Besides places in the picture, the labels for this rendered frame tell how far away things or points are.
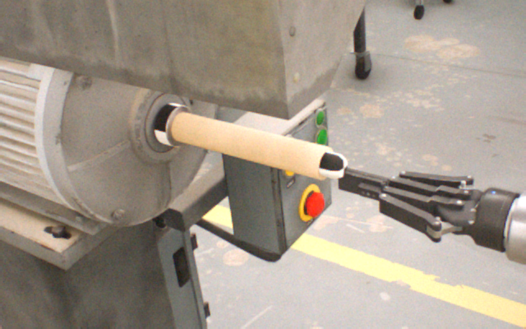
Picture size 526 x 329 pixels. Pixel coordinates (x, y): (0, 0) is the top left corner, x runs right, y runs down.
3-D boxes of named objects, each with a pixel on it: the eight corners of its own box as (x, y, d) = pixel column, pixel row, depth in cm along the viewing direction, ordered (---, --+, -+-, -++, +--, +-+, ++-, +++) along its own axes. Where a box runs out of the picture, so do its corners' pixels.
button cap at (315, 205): (294, 216, 106) (292, 196, 104) (306, 203, 109) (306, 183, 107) (315, 223, 104) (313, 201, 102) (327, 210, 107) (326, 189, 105)
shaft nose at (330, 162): (318, 179, 63) (319, 155, 62) (331, 170, 64) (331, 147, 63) (337, 184, 61) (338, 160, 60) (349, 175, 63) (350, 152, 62)
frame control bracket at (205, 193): (166, 226, 100) (161, 205, 98) (239, 166, 113) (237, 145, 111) (186, 234, 97) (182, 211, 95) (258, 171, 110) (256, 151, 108)
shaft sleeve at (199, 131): (172, 145, 72) (170, 117, 71) (191, 136, 74) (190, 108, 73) (316, 184, 62) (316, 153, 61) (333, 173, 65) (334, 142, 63)
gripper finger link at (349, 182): (386, 199, 90) (384, 201, 90) (340, 187, 94) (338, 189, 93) (386, 180, 89) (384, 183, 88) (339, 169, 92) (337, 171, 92)
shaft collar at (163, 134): (154, 149, 73) (151, 109, 71) (182, 136, 76) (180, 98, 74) (168, 153, 72) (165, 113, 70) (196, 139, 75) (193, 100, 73)
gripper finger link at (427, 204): (463, 225, 84) (460, 231, 83) (382, 204, 90) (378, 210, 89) (466, 200, 82) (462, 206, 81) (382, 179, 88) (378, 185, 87)
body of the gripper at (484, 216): (499, 267, 80) (426, 245, 84) (519, 229, 85) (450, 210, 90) (505, 216, 76) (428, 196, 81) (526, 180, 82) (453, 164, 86)
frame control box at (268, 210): (154, 260, 115) (123, 129, 102) (227, 197, 130) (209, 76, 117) (270, 308, 102) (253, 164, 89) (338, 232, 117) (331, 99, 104)
